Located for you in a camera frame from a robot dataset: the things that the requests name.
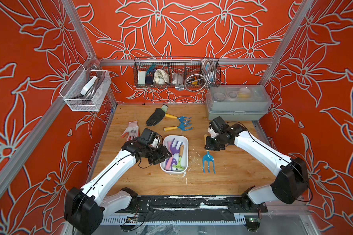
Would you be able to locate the blue rake yellow handle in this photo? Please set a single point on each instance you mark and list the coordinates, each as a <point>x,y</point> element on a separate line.
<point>181,126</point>
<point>181,119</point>

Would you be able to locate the white wire side basket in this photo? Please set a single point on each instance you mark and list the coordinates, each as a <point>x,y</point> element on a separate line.
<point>92,101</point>

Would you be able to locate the red white work glove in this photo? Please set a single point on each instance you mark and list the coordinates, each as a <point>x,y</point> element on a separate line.
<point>132,131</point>

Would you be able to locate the white box in basket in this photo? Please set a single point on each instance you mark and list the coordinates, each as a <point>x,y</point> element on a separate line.
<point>141,77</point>

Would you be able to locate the black wire wall basket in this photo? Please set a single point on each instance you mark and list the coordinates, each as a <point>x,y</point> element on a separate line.
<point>192,74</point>

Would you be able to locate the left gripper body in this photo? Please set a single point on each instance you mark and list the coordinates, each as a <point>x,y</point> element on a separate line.
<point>156,154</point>

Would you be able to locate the blue rake yellow handle rear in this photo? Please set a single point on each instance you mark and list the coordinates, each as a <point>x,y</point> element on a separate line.
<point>181,119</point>

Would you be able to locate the white oval storage tray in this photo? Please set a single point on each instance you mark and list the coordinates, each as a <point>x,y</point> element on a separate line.
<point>184,162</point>

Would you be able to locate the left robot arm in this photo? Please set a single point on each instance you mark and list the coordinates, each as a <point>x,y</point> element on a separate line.
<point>86,207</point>

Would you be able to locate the blue fork yellow handle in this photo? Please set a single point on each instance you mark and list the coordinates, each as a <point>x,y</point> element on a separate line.
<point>208,159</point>

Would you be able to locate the green rake wooden handle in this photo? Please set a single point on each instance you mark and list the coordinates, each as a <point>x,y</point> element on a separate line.
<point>178,166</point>

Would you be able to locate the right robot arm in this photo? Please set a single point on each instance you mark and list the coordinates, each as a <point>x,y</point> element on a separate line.
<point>291,174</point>

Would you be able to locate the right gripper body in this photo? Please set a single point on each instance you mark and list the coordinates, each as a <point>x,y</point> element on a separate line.
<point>214,143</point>

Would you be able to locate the white cloth in basket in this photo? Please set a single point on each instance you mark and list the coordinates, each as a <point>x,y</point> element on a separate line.
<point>161,77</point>

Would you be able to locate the purple rake pink handle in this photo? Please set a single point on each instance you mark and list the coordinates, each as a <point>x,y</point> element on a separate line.
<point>169,164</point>

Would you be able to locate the purple fork pink handle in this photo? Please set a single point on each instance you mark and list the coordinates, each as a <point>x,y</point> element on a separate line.
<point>173,148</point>

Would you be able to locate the grey plastic tool box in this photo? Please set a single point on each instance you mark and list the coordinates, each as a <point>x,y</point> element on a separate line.
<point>237,102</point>

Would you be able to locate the blue rake yellow handle middle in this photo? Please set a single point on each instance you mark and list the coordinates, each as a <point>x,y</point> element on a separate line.
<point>181,126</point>

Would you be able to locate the black work glove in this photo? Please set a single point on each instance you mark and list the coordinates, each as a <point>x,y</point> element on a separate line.
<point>157,116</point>

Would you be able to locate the white device in side basket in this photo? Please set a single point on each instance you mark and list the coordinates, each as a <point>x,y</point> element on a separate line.
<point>88,86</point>

